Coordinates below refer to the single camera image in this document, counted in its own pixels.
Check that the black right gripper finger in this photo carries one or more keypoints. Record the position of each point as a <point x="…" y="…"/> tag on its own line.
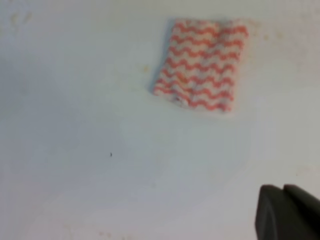
<point x="288" y="213"/>

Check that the pink white striped rag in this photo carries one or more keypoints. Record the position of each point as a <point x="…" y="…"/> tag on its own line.
<point x="201" y="64"/>

